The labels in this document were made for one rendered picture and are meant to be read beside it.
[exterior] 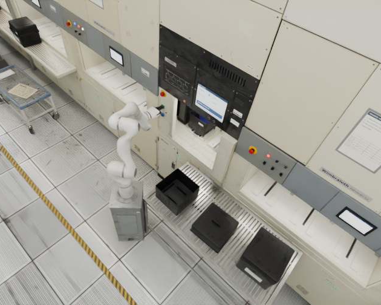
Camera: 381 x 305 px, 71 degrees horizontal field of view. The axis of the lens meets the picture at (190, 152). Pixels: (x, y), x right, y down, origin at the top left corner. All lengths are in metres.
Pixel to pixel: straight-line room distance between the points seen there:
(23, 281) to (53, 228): 0.54
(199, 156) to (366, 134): 1.49
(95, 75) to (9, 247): 2.08
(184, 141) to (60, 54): 2.18
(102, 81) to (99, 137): 0.87
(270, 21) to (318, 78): 0.38
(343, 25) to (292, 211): 1.58
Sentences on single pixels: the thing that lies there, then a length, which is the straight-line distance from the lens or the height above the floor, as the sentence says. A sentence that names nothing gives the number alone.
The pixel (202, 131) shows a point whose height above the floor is 1.01.
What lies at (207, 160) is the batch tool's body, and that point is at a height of 0.87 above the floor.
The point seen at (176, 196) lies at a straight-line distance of 2.45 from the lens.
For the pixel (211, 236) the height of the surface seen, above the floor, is 0.86.
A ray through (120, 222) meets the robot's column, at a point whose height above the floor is 0.46.
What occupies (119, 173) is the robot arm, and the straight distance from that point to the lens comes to 2.14.
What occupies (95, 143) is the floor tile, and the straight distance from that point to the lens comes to 3.91.
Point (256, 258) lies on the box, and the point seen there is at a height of 1.01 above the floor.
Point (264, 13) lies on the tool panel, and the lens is 1.61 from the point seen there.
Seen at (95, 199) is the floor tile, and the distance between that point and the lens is 3.40.
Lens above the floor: 2.89
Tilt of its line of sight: 50 degrees down
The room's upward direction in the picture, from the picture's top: 9 degrees clockwise
